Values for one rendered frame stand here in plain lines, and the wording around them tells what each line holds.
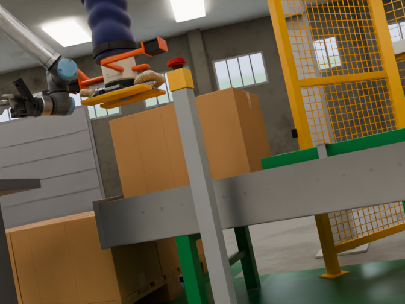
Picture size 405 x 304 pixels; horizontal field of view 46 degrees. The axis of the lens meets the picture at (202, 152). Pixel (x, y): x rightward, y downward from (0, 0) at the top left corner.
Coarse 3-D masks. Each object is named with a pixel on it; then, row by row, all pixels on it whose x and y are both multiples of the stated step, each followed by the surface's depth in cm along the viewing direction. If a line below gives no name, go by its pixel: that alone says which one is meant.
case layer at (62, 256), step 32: (32, 224) 303; (64, 224) 231; (32, 256) 239; (64, 256) 231; (96, 256) 224; (128, 256) 231; (160, 256) 258; (32, 288) 240; (64, 288) 232; (96, 288) 224; (128, 288) 226
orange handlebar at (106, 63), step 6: (120, 54) 210; (126, 54) 209; (132, 54) 208; (138, 54) 209; (102, 60) 212; (108, 60) 212; (114, 60) 211; (108, 66) 218; (114, 66) 222; (120, 66) 228; (138, 66) 234; (144, 66) 233; (96, 78) 240; (102, 78) 239; (84, 84) 243; (90, 84) 246
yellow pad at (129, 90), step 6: (126, 84) 227; (138, 84) 221; (144, 84) 221; (102, 90) 231; (120, 90) 224; (126, 90) 223; (132, 90) 223; (138, 90) 225; (144, 90) 228; (96, 96) 228; (102, 96) 226; (108, 96) 226; (114, 96) 226; (120, 96) 229; (126, 96) 232; (84, 102) 229; (90, 102) 229; (96, 102) 232; (102, 102) 235
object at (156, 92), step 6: (150, 90) 240; (156, 90) 239; (162, 90) 243; (132, 96) 243; (138, 96) 242; (144, 96) 241; (150, 96) 245; (156, 96) 248; (108, 102) 247; (114, 102) 246; (120, 102) 245; (126, 102) 247; (132, 102) 251; (108, 108) 254
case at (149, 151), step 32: (224, 96) 195; (256, 96) 228; (128, 128) 212; (160, 128) 206; (224, 128) 196; (256, 128) 215; (128, 160) 212; (160, 160) 207; (224, 160) 196; (256, 160) 204; (128, 192) 213
